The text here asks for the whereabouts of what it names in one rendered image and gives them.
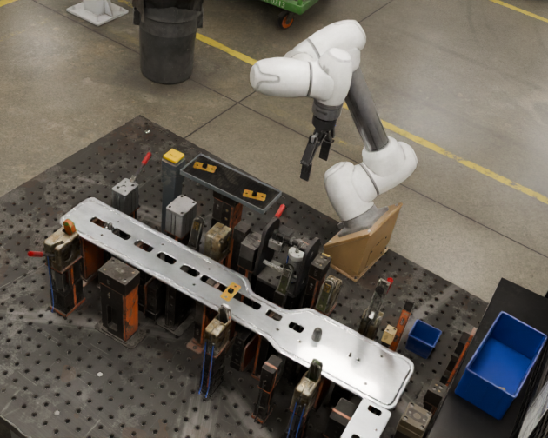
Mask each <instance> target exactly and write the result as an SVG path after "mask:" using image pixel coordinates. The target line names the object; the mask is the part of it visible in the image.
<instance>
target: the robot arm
mask: <svg viewBox="0 0 548 438"><path fill-rule="evenodd" d="M365 43H366V35H365V33H364V30H363V29H362V27H361V26H360V24H359V23H358V22H357V21H355V20H342V21H338V22H335V23H332V24H330V25H328V26H326V27H324V28H322V29H321V30H319V31H317V32H316V33H314V34H313V35H312V36H310V37H309V38H307V39H305V40H304V41H303V42H301V43H300V44H299V45H298V46H296V47H295V48H294V49H293V50H290V51H289V52H287V53H286V54H285V55H284V57H273V58H266V59H263V60H260V61H258V62H256V63H255V64H254V65H253V66H252V67H251V72H250V82H251V86H252V87H253V89H254V90H255V91H257V92H259V93H261V94H264V95H267V96H280V97H299V96H307V97H312V98H314V100H313V104H312V113H313V117H312V121H311V122H312V124H313V126H314V127H315V129H314V132H313V135H310V137H309V141H308V143H307V146H306V148H305V151H304V154H303V157H302V159H301V160H300V164H302V169H301V174H300V178H301V179H303V180H305V181H307V182H308V181H309V178H310V174H311V166H312V163H311V162H312V159H313V157H314V155H315V154H316V152H317V148H318V146H321V150H320V153H319V158H321V159H323V160H325V161H327V160H328V156H329V153H330V148H331V144H332V143H334V141H335V140H333V139H332V138H334V137H335V127H336V123H337V119H338V118H339V117H340V115H341V111H342V108H343V105H344V101H345V102H346V105H347V107H348V109H349V111H350V113H351V117H352V119H353V121H354V123H355V125H356V127H357V129H358V133H359V135H360V137H361V139H362V141H363V144H364V148H363V151H362V156H363V162H362V163H360V164H358V165H353V164H352V163H350V162H340V163H337V164H335V165H333V166H332V167H330V168H329V169H328V170H327V171H326V172H325V174H324V186H325V189H326V193H327V196H328V197H329V200H330V202H331V205H332V206H333V208H334V209H335V211H336V212H337V214H338V216H339V217H340V219H341V220H342V222H340V223H339V224H338V225H337V227H338V228H339V229H341V231H340V232H339V233H338V234H337V236H338V237H342V236H346V235H349V234H352V233H355V232H358V231H361V230H365V229H369V228H371V227H372V226H373V224H374V223H375V222H376V221H377V220H378V219H379V218H380V217H381V216H382V215H383V214H384V213H385V212H386V211H388V210H389V208H388V206H385V207H383V208H379V209H377V207H376V206H375V204H374V203H373V201H372V200H373V199H375V198H376V196H378V195H380V194H382V193H384V192H386V191H388V190H389V189H392V188H394V187H395V186H397V185H399V184H400V183H401V182H403V181H404V180H405V179H406V178H408V177H409V176H410V175H411V173H412V172H413V171H414V170H415V168H416V167H417V163H418V159H417V157H416V154H415V152H414V150H413V149H412V147H411V146H410V145H408V144H407V143H403V142H397V141H396V139H395V138H393V137H391V136H387V134H386V132H385V130H384V126H383V124H382V122H381V119H380V117H379V114H378V111H377V109H376V106H375V104H374V102H373V100H372V98H371V93H370V91H369V89H368V86H367V84H366V81H365V80H364V76H363V73H362V71H361V69H360V67H359V64H360V50H361V49H362V48H363V47H364V46H365ZM317 141H319V143H317ZM321 144H322V145H321Z"/></svg>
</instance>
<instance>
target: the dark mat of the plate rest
mask: <svg viewBox="0 0 548 438"><path fill-rule="evenodd" d="M195 162H200V163H206V164H209V165H212V166H216V167H217V168H216V170H215V172H214V173H211V172H208V171H204V170H201V169H195V168H193V165H194V164H195ZM183 171H184V172H186V173H188V174H190V175H192V176H194V177H196V178H198V179H201V180H203V181H205V182H207V183H209V184H211V185H213V186H215V187H217V188H219V189H221V190H223V191H225V192H227V193H230V194H232V195H234V196H236V197H238V198H240V199H242V200H244V201H246V202H248V203H250V204H252V205H254V206H256V207H259V208H260V209H265V207H266V206H267V205H268V204H269V203H270V202H271V201H272V200H273V199H274V198H275V197H276V196H277V195H278V194H279V193H280V192H277V191H276V190H274V189H271V188H269V187H267V186H265V185H263V184H262V183H259V182H256V181H254V180H252V179H250V178H249V177H247V176H243V175H241V174H239V173H237V172H236V171H234V170H232V169H228V168H226V167H225V166H223V165H221V164H219V163H216V162H214V161H212V160H210V159H208V158H206V157H204V156H199V157H198V158H197V159H196V160H195V161H194V162H192V163H191V164H190V165H189V166H187V167H186V168H185V169H184V170H183ZM245 189H247V190H251V191H255V192H258V193H263V194H266V197H265V200H264V201H260V200H257V199H253V198H249V197H245V196H243V193H244V190H245Z"/></svg>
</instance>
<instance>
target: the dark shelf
mask: <svg viewBox="0 0 548 438"><path fill-rule="evenodd" d="M488 305H489V306H487V307H488V308H486V310H485V313H484V315H483V317H482V319H481V321H480V323H479V325H478V328H477V331H476V333H475V335H474V336H473V338H472V340H471V343H470V345H469V347H468V349H467V350H466V352H465V355H464V358H463V360H462V361H461V363H460V365H459V367H458V371H457V373H456V374H455V376H454V378H453V380H452V383H451V385H450V387H449V389H448V391H447V393H446V395H445V398H444V401H443V402H442V404H441V406H440V408H439V411H438V413H437V415H436V417H435V419H434V421H433V423H432V425H431V428H430V430H429V432H428V434H427V436H426V438H511V434H512V431H513V429H514V426H515V424H516V421H517V418H518V415H519V412H520V409H521V407H522V404H523V402H524V399H525V395H526V393H527V390H528V388H529V385H530V382H531V378H532V376H533V373H534V370H535V368H536V366H537V363H538V359H539V357H540V354H541V352H540V353H539V355H538V358H537V360H536V361H535V363H534V365H533V367H532V368H531V371H530V373H529V374H528V376H527V378H526V380H525V382H524V384H523V386H522V388H521V389H520V391H519V393H518V396H517V397H516V398H515V399H514V400H513V402H512V403H511V406H510V407H509V408H508V409H507V411H506V412H505V415H504V416H503V418H502V419H501V420H498V419H496V418H494V417H493V416H491V415H489V414H487V413H486V412H485V411H483V410H482V409H480V408H478V407H476V406H475V405H473V404H471V403H470V402H468V401H467V400H465V399H464V398H462V397H460V396H459V395H456V394H455V389H456V387H457V385H458V383H459V381H460V379H461V377H462V376H463V374H464V372H465V368H466V366H467V364H468V363H469V361H470V359H471V358H472V357H473V355H474V353H475V352H476V350H477V349H478V347H479V345H480V343H481V342H482V341H483V340H484V338H485V336H486V334H487V333H488V331H489V329H490V328H491V326H492V324H493V323H494V322H495V320H496V319H497V317H498V315H499V313H500V312H502V311H504V312H505V313H507V314H509V315H511V316H513V317H515V318H517V319H519V320H520V321H521V322H524V323H526V324H527V325H529V326H531V327H533V328H535V329H536V330H538V331H540V332H542V333H544V334H545V335H548V298H545V297H543V296H541V295H539V294H537V293H535V292H532V291H530V290H529V289H526V288H524V287H521V286H519V285H517V284H516V283H514V282H511V281H508V280H506V279H504V278H503V277H502V278H501V279H500V281H499V283H498V286H497V287H496V289H495V291H494V293H493V295H492V297H491V300H490V302H489V304H488Z"/></svg>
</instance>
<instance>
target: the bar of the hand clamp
mask: <svg viewBox="0 0 548 438"><path fill-rule="evenodd" d="M390 284H391V283H390V282H388V281H387V280H384V279H382V278H380V279H379V281H378V284H377V287H376V288H375V291H374V294H373V297H372V298H371V303H370V305H369V308H368V310H367V312H366V315H365V318H364V320H365V321H366V320H367V319H368V315H369V313H370V312H371V311H373V312H375V313H376V314H375V315H374V318H373V320H372V323H371V324H374V322H375V321H376V319H377V317H378V313H379V311H380V309H381V307H382V304H383V302H384V298H385V296H386V293H387V291H388V288H389V287H390Z"/></svg>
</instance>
